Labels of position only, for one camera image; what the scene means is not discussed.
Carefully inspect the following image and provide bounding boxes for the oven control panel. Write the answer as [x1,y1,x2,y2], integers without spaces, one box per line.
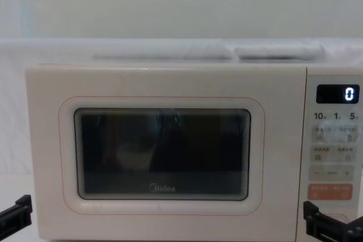
[304,67,363,242]

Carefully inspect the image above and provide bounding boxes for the cream microwave oven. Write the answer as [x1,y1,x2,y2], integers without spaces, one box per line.
[24,62,363,242]

